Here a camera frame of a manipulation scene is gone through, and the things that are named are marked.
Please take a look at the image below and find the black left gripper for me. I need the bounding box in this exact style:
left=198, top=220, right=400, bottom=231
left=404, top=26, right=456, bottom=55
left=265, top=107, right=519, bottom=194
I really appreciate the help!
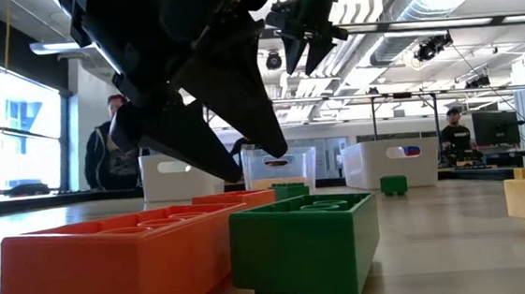
left=58, top=0, right=292, bottom=196

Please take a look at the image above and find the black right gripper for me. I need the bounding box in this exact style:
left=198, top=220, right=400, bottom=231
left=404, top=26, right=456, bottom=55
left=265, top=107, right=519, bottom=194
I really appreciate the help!
left=263, top=0, right=353, bottom=80

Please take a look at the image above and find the red-orange building block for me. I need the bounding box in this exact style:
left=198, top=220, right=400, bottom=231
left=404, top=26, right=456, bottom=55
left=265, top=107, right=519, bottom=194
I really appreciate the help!
left=0, top=199, right=255, bottom=294
left=190, top=187, right=278, bottom=214

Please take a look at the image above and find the green building block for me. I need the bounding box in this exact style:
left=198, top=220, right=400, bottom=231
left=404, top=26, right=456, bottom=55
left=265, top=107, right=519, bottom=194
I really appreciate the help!
left=378, top=173, right=409, bottom=198
left=272, top=180, right=312, bottom=202
left=226, top=189, right=386, bottom=294

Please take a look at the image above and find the black ceiling spotlight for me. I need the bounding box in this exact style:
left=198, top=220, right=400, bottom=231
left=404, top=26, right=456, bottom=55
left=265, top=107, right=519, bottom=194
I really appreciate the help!
left=412, top=32, right=456, bottom=64
left=264, top=50, right=284, bottom=71

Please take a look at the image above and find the person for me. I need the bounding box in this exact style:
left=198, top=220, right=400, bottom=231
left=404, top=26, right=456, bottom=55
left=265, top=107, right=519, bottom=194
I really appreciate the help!
left=437, top=106, right=474, bottom=153
left=228, top=136, right=258, bottom=169
left=78, top=92, right=144, bottom=194

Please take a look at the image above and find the white plastic bin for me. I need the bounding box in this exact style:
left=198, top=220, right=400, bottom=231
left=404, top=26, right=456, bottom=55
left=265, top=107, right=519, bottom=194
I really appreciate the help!
left=339, top=135, right=443, bottom=194
left=139, top=149, right=226, bottom=204

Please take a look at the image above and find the clear plastic bin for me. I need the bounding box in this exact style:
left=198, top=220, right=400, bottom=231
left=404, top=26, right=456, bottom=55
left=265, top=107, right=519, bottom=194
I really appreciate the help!
left=240, top=144, right=319, bottom=192

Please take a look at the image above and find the long black light bar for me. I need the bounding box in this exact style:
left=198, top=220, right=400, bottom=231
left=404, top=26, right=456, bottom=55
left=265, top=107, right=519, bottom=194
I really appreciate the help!
left=28, top=4, right=525, bottom=62

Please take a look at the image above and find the large bright window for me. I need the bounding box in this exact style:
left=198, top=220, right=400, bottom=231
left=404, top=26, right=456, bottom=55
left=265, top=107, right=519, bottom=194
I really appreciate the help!
left=0, top=61, right=71, bottom=197

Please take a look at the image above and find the black monitor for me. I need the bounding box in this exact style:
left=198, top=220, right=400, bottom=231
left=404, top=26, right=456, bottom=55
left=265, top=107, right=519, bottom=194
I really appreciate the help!
left=470, top=107, right=522, bottom=149

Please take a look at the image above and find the black metal station frame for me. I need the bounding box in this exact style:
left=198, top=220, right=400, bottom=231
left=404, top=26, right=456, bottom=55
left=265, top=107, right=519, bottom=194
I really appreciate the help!
left=369, top=89, right=442, bottom=144

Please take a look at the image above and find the yellow hanging strap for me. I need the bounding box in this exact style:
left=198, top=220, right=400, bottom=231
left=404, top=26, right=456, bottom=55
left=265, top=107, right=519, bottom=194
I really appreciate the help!
left=0, top=0, right=18, bottom=70

